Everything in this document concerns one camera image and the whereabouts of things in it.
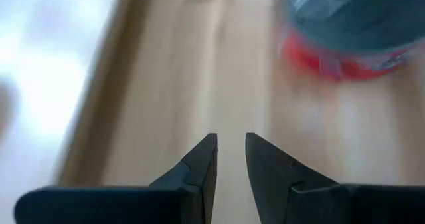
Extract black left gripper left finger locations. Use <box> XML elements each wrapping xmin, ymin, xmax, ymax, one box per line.
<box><xmin>13</xmin><ymin>132</ymin><xmax>219</xmax><ymax>224</ymax></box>

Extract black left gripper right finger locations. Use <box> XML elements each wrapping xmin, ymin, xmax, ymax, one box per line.
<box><xmin>244</xmin><ymin>132</ymin><xmax>425</xmax><ymax>224</ymax></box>

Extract red label seafood can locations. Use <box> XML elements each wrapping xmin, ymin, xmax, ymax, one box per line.
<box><xmin>280</xmin><ymin>0</ymin><xmax>425</xmax><ymax>82</ymax></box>

